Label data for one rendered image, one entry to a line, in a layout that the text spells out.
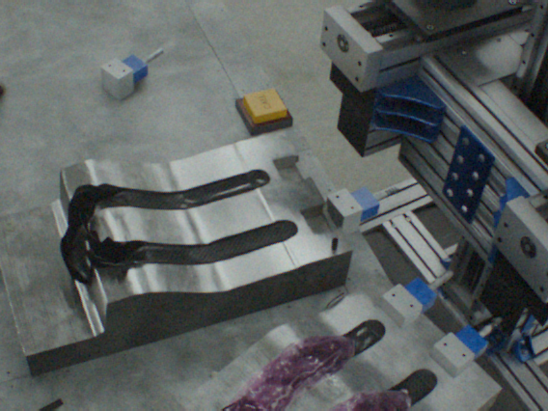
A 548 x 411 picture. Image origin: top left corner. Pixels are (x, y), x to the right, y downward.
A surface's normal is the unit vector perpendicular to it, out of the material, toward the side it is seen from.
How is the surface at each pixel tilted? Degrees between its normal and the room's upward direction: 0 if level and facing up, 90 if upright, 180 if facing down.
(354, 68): 90
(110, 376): 0
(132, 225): 22
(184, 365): 0
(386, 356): 0
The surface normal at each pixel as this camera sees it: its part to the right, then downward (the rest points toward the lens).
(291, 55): 0.07, -0.65
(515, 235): -0.86, 0.34
